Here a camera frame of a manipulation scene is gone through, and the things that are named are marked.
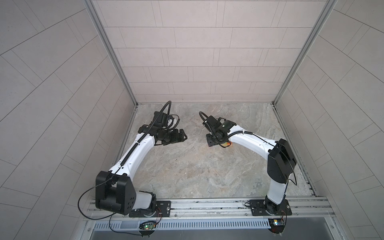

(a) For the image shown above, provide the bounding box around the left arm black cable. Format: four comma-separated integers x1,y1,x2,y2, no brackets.
77,100,181,236

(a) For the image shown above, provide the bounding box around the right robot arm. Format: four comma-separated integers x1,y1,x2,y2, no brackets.
199,112,297,216

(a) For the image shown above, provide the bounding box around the circuit board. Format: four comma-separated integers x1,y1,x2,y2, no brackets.
269,218,286,227
139,221,157,231

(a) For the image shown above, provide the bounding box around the right circuit board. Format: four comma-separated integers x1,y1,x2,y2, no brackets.
269,218,286,227

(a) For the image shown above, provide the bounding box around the aluminium mounting rail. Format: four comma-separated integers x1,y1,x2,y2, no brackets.
80,196,336,224

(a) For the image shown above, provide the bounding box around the left circuit board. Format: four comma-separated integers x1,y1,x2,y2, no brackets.
139,221,157,231

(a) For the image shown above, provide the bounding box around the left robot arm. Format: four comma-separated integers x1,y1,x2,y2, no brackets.
95,112,188,217

